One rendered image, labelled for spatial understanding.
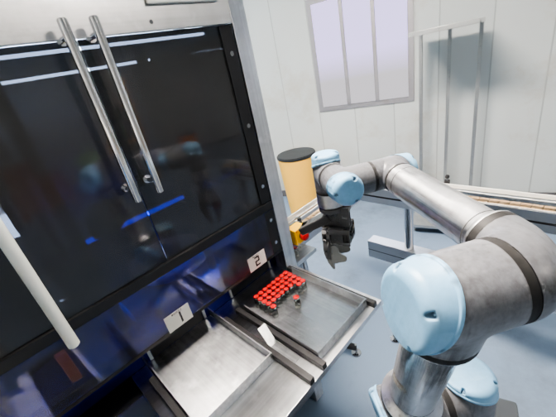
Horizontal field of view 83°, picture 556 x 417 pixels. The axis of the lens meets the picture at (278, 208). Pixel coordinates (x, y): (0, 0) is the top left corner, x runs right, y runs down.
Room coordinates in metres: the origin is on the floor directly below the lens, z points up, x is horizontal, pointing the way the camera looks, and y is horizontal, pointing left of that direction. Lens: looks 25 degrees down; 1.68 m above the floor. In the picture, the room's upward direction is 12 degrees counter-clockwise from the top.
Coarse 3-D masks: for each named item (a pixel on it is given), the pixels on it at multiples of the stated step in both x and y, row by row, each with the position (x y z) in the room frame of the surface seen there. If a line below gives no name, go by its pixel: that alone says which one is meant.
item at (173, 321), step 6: (186, 306) 0.80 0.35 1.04; (174, 312) 0.77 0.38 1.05; (180, 312) 0.78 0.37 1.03; (186, 312) 0.80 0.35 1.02; (168, 318) 0.76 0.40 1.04; (174, 318) 0.77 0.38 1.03; (180, 318) 0.78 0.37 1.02; (186, 318) 0.79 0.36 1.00; (168, 324) 0.75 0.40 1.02; (174, 324) 0.76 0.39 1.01; (180, 324) 0.78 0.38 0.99; (174, 330) 0.76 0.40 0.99
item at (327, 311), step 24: (312, 288) 0.94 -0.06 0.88; (336, 288) 0.89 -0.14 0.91; (264, 312) 0.87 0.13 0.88; (288, 312) 0.85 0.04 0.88; (312, 312) 0.82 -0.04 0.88; (336, 312) 0.80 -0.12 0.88; (360, 312) 0.77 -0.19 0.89; (288, 336) 0.72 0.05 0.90; (312, 336) 0.72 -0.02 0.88; (336, 336) 0.69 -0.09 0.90
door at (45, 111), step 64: (0, 64) 0.71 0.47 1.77; (64, 64) 0.78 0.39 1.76; (0, 128) 0.68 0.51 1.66; (64, 128) 0.75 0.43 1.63; (0, 192) 0.64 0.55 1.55; (64, 192) 0.71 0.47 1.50; (128, 192) 0.79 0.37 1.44; (0, 256) 0.61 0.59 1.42; (64, 256) 0.67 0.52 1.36; (128, 256) 0.75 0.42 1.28; (0, 320) 0.57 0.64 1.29
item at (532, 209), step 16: (448, 176) 1.41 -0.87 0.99; (384, 192) 1.55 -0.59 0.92; (464, 192) 1.27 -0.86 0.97; (480, 192) 1.30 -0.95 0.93; (496, 192) 1.23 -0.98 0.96; (512, 192) 1.18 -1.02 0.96; (496, 208) 1.15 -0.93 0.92; (512, 208) 1.11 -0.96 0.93; (528, 208) 1.08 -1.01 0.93; (544, 208) 1.06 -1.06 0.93; (544, 224) 1.03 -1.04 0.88
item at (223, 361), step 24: (192, 336) 0.83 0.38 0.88; (216, 336) 0.81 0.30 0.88; (240, 336) 0.78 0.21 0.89; (144, 360) 0.74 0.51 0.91; (168, 360) 0.75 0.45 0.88; (192, 360) 0.73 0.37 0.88; (216, 360) 0.71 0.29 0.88; (240, 360) 0.69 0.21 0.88; (264, 360) 0.65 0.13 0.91; (168, 384) 0.66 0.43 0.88; (192, 384) 0.64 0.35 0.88; (216, 384) 0.63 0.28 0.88; (240, 384) 0.59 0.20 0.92; (192, 408) 0.57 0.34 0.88; (216, 408) 0.53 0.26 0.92
